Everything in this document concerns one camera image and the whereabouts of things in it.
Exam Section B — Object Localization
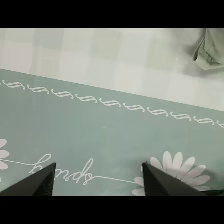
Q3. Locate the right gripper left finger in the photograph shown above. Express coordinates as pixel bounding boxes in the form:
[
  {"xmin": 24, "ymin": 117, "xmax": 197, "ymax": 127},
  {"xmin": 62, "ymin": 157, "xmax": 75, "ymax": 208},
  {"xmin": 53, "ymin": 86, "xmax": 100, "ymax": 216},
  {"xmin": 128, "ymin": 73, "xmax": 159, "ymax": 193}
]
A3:
[{"xmin": 0, "ymin": 162, "xmax": 57, "ymax": 197}]

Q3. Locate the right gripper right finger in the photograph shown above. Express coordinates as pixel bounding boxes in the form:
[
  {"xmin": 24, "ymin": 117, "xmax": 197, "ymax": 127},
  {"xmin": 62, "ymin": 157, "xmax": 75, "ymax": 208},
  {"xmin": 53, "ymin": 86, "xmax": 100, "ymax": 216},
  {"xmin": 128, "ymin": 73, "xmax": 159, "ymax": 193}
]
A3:
[{"xmin": 141, "ymin": 161, "xmax": 205, "ymax": 197}]

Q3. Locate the white T-shirt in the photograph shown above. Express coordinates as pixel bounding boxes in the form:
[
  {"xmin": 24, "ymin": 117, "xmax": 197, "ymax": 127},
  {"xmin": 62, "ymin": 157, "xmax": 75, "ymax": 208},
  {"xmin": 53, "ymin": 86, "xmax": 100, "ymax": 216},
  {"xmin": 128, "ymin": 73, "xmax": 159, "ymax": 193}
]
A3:
[{"xmin": 193, "ymin": 28, "xmax": 224, "ymax": 71}]

